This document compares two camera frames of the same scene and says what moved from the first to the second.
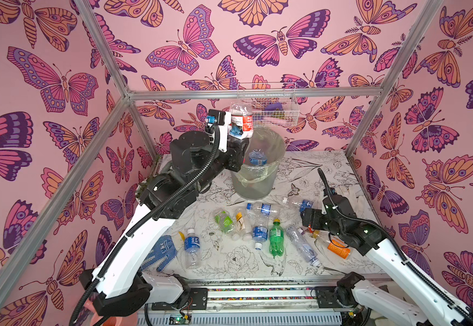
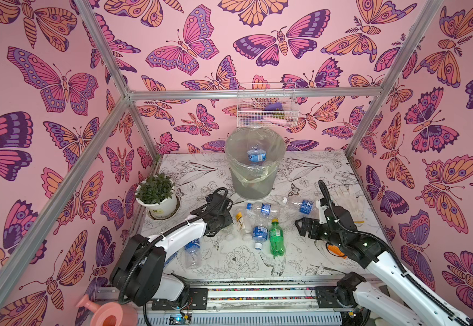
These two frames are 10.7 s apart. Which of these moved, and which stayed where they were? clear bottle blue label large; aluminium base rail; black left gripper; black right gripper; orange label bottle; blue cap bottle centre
Moved: black right gripper; black left gripper
Stayed: blue cap bottle centre; clear bottle blue label large; aluminium base rail; orange label bottle
